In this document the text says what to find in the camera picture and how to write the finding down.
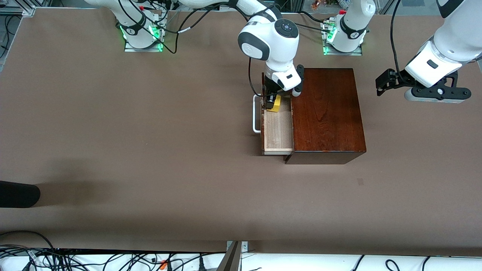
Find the black cable on table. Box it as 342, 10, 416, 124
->
294, 12, 329, 32

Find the silver metal bracket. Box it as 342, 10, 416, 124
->
226, 241, 249, 253

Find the dark grey mount beam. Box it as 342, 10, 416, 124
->
218, 241, 242, 271

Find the black ribbed cylinder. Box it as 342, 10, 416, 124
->
0, 181, 41, 208

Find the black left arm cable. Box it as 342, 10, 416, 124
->
390, 0, 411, 85

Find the dark brown wooden cabinet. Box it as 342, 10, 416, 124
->
284, 68, 367, 165

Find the wooden drawer with white handle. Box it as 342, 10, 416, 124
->
252, 72, 294, 155

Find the aluminium frame profile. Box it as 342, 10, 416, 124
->
0, 6, 36, 16

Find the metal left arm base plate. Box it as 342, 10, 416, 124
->
322, 21, 364, 56

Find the yellow cube block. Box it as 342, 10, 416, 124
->
267, 95, 282, 113

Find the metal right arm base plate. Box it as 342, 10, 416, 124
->
124, 15, 164, 52

